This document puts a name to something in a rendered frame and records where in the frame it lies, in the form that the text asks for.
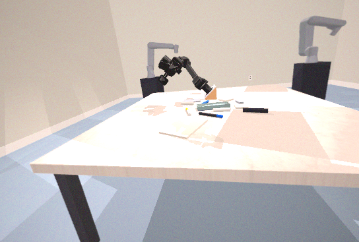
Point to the white keyboard with letter keys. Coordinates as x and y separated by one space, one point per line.
210 106

